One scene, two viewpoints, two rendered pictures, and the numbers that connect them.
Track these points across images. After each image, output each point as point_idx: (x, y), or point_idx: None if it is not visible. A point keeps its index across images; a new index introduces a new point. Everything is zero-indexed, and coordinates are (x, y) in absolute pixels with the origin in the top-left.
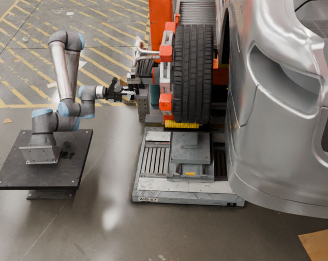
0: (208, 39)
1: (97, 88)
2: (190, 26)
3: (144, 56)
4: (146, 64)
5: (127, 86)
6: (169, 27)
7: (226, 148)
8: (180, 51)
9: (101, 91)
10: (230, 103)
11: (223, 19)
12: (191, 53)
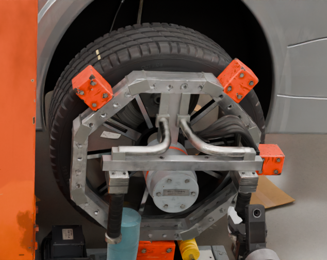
0: (193, 30)
1: (273, 257)
2: (146, 38)
3: (195, 136)
4: (244, 125)
5: (231, 217)
6: (100, 79)
7: (322, 122)
8: (229, 62)
9: (277, 255)
10: None
11: (70, 23)
12: (226, 56)
